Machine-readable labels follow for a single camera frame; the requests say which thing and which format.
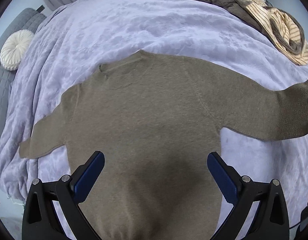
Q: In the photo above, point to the round white pleated cushion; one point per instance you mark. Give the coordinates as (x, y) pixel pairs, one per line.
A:
(14, 48)

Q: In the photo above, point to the grey quilted headboard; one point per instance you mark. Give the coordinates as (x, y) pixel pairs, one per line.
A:
(28, 19)

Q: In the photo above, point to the olive green knit sweater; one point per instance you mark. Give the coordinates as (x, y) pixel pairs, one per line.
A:
(156, 118)

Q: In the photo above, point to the lavender plush blanket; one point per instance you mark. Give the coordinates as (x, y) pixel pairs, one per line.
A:
(75, 40)

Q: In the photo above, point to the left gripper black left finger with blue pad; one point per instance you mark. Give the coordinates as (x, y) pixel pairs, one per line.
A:
(40, 219)

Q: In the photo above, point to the brown and striped garment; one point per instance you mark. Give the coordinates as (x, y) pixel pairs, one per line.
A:
(281, 28)

